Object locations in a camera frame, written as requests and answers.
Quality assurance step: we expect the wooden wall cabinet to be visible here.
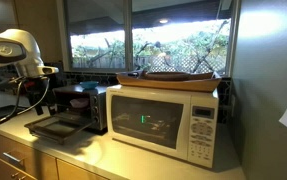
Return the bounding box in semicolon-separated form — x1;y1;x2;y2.
0;0;64;64

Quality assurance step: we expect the metal drawer handle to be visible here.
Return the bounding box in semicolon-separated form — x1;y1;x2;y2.
2;151;26;164
11;171;27;180

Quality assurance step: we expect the wooden base cabinet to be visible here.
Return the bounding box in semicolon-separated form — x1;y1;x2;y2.
0;128;109;180

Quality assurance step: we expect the toaster oven glass door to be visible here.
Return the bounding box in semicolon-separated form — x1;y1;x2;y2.
23;111;97;146

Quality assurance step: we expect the white microwave oven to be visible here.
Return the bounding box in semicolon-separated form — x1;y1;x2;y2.
105;83;220;169

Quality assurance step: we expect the silver black toaster oven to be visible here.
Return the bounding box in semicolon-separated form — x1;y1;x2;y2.
52;83;109;132

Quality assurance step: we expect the wooden serving tray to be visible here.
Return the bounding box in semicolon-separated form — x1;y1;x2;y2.
116;70;223;93

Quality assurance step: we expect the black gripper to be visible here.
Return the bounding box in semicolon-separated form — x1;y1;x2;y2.
22;77;58;116

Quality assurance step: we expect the purple plastic bowl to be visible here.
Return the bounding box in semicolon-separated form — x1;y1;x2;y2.
69;97;91;109

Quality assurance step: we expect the grey window frame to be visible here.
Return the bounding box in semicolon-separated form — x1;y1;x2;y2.
56;0;242;78

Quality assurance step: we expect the dark wooden dish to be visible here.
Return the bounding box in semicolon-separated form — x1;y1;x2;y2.
139;69;192;82

